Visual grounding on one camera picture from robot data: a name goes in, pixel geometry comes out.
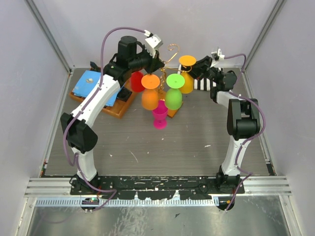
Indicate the green plastic wine glass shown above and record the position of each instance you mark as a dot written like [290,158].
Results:
[173,97]

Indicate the orange plastic wine glass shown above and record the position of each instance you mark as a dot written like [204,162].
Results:
[149,97]

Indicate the blue patterned cloth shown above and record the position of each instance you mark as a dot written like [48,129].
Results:
[85,85]

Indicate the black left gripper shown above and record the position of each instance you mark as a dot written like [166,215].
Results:
[156,64]

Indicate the black white striped cloth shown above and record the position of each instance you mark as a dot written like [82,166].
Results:
[204,83]

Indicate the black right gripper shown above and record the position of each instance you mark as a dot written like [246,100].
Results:
[201,67]

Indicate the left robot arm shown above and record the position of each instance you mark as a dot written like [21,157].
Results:
[77,126]

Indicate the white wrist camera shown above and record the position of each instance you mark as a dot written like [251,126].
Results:
[152,43]
[217,55]

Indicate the dark patterned cloth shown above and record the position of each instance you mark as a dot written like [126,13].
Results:
[94,67]

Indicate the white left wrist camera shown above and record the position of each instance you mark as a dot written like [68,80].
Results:
[152,43]

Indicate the black item in tray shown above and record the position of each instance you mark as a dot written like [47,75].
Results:
[124,94]

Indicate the red plastic wine glass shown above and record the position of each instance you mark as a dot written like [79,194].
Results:
[135,81]

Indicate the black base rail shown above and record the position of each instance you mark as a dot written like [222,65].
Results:
[156,187]

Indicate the pink plastic wine glass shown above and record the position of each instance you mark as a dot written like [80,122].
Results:
[160,114]

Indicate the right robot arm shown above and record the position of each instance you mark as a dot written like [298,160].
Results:
[243,119]

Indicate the wooden compartment tray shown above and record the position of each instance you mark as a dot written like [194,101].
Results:
[115,107]

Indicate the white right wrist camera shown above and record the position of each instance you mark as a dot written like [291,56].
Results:
[217,55]

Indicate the yellow plastic wine glass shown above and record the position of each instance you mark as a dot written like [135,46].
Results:
[186,63]

